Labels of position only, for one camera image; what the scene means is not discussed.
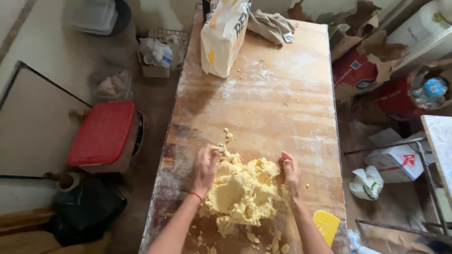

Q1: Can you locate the person's left hand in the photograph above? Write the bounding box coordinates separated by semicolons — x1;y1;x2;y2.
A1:
191;144;220;199

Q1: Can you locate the person's right hand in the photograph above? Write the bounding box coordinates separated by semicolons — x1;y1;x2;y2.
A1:
280;151;301;202

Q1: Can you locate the yellow crumbly dough mass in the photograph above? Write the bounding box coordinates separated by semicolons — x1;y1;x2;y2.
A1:
198;128;291;238

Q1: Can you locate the long wooden work board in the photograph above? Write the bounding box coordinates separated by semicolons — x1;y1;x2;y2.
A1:
139;4;350;254

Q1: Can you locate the yellow plastic dough scraper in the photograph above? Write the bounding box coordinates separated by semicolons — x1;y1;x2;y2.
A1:
312;210;341;247

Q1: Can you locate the white crumpled plastic bag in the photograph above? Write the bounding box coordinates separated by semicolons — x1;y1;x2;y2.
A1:
349;166;384;201

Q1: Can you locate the red lidded plastic container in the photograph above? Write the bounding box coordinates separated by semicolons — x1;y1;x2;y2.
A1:
67;101;145;174

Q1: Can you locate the small cardboard box with trash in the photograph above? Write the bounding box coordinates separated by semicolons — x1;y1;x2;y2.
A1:
137;37;180;78

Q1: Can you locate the white cardboard box red print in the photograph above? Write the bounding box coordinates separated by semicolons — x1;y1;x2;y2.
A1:
364;128;436;184

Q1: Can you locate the white paper flour bag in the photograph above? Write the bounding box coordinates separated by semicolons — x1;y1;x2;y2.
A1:
200;0;252;78

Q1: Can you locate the clear plastic tub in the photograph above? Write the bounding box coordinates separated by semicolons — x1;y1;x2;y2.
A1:
89;68;133;103

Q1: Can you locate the torn brown paper sack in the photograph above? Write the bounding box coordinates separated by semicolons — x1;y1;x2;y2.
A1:
330;0;408;101

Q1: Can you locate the beige crumpled cloth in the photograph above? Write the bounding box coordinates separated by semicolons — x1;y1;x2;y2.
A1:
247;9;296;45

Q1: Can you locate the black plastic bag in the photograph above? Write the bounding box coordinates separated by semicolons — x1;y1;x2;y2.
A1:
44;176;128;247

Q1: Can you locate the red sack with bottles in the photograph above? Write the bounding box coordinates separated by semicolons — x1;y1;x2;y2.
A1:
353;60;452;120

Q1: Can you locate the clear lidded storage bin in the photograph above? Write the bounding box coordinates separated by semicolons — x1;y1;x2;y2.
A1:
64;0;132;36

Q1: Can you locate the white appliance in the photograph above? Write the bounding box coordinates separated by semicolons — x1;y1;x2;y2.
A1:
387;0;452;48

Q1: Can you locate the white table with metal frame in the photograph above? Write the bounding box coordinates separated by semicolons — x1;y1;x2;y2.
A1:
344;115;452;244

